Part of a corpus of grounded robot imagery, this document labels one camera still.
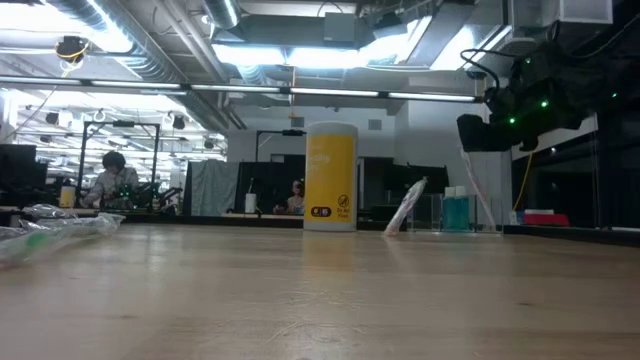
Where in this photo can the blue white tube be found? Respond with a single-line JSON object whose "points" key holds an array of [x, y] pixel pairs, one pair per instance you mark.
{"points": [[462, 212]]}

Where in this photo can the small blue-capped bottle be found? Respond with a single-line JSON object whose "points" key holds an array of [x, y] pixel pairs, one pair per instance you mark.
{"points": [[449, 212]]}

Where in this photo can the red flat box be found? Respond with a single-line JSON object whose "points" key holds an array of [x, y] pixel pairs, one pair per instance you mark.
{"points": [[545, 219]]}

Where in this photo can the yellow disinfecting wipes canister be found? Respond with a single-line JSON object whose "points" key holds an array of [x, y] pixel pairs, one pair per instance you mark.
{"points": [[330, 175]]}

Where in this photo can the black LED light bar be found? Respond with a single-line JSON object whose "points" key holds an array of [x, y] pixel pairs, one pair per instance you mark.
{"points": [[325, 92]]}

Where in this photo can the person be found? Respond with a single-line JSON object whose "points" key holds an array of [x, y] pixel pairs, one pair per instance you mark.
{"points": [[297, 200], [112, 180]]}

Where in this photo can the grey cloth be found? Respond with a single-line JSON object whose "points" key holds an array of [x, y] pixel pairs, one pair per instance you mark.
{"points": [[212, 187]]}

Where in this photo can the small yellow canister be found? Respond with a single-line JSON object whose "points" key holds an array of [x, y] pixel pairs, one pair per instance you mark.
{"points": [[67, 197]]}

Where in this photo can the black monitor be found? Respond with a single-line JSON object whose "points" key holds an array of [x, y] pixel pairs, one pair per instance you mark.
{"points": [[17, 167]]}

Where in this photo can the black neighbouring rig frame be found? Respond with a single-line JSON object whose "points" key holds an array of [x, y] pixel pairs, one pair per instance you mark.
{"points": [[292, 132], [155, 165]]}

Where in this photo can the black ceiling camera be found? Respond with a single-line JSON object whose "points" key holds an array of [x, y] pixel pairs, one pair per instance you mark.
{"points": [[71, 47]]}

